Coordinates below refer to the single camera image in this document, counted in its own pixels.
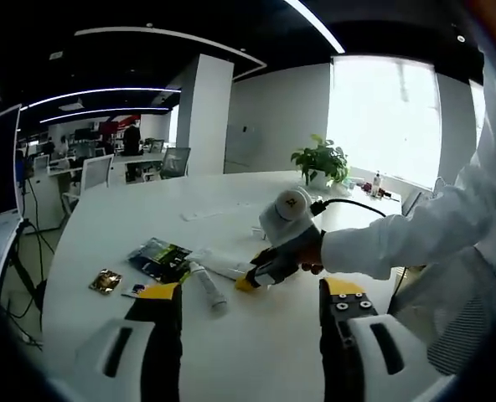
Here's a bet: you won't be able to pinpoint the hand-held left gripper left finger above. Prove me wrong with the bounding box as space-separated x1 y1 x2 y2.
72 282 185 402

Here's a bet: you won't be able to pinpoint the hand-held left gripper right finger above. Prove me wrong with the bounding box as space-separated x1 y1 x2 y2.
317 277 432 402

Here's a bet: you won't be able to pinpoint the clear skincare sachet blue label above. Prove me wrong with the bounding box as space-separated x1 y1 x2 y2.
121 282 149 298

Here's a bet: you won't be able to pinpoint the white skincare tube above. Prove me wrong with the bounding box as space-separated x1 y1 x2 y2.
188 260 229 314

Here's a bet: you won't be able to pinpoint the gold foil skincare packet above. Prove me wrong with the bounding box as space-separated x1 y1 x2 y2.
88 268 124 295

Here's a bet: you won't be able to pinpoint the black green skincare sachet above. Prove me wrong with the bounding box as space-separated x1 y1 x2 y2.
147 242 194 282

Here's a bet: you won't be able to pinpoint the silver black skincare sachet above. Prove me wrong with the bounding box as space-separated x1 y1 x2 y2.
127 237 165 273

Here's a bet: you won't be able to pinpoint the person's right hand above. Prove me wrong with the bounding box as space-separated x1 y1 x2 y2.
298 240 326 276

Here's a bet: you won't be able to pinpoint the potted green plant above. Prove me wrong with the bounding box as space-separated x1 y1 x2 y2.
289 132 351 190

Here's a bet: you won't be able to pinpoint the small red object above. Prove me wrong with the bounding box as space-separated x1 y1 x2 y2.
361 181 395 198

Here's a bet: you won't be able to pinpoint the grey mesh office chair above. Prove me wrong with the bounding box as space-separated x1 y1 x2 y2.
426 292 490 377

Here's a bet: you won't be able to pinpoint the dark mesh office chair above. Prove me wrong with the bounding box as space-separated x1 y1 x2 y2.
159 146 192 180

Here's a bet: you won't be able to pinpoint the bright window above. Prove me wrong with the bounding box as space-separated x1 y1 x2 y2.
326 56 440 189

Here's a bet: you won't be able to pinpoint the white office desk row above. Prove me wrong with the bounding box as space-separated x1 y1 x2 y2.
46 148 169 185

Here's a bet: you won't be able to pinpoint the white mesh office chair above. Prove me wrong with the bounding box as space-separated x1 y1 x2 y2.
79 153 116 192

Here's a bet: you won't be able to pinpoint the long ceiling light strip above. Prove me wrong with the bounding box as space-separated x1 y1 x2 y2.
283 0 345 54

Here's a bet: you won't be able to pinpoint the curved ceiling light strip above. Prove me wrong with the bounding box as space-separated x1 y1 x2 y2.
19 86 182 111
40 106 172 123

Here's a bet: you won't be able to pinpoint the large white laptop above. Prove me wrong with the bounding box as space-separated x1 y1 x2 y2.
0 103 28 302

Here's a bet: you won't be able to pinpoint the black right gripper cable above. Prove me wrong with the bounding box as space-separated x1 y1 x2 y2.
312 198 388 219

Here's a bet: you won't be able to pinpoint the white desktop cable cover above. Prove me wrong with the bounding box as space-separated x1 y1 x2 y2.
179 202 254 222

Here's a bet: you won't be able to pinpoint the red wall banner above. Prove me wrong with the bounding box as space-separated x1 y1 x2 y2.
99 113 142 133

